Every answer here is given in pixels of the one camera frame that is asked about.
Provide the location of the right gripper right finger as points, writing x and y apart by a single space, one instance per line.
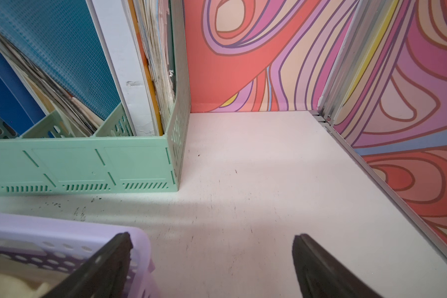
321 275

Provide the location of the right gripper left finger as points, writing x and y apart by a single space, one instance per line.
102 276

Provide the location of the lilac perforated plastic basket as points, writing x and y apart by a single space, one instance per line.
63 246

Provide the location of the beige grey striped cloth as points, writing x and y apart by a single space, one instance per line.
18 280

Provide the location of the mint green file organizer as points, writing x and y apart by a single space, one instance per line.
48 160

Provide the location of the books and folders in organizer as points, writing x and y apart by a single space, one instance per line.
84 61

